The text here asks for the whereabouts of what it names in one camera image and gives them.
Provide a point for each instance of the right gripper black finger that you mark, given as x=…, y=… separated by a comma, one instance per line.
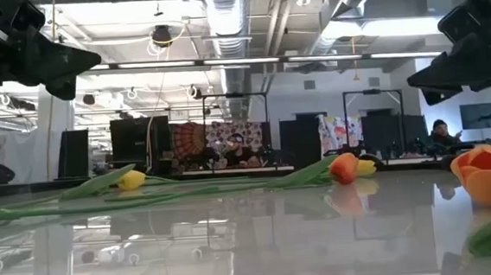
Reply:
x=439, y=95
x=470, y=63

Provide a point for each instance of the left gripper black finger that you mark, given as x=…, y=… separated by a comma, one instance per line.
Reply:
x=63, y=88
x=54, y=60

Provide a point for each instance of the yellow artificial tulip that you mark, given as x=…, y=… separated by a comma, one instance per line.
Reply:
x=131, y=180
x=366, y=167

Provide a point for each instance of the person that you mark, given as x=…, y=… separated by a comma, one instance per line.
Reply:
x=439, y=139
x=239, y=155

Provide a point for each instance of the black panel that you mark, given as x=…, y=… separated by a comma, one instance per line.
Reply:
x=300, y=142
x=384, y=132
x=73, y=154
x=133, y=145

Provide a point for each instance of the white backdrop sheet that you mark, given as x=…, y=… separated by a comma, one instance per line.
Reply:
x=26, y=157

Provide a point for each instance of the colourful patterned cloth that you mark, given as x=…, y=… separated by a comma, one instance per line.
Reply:
x=336, y=133

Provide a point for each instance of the orange mandala tapestry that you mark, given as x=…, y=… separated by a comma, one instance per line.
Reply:
x=187, y=139

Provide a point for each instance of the long ceiling light strip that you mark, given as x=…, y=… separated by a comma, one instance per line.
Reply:
x=240, y=60

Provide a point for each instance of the floral patterned tapestry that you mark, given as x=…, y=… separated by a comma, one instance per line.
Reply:
x=247, y=133

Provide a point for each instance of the wall monitor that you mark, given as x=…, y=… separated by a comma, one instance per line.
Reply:
x=482, y=115

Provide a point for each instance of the black rig frame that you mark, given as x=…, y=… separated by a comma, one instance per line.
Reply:
x=234, y=95
x=372, y=91

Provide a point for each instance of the black dome ceiling camera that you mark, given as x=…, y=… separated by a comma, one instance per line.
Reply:
x=161, y=35

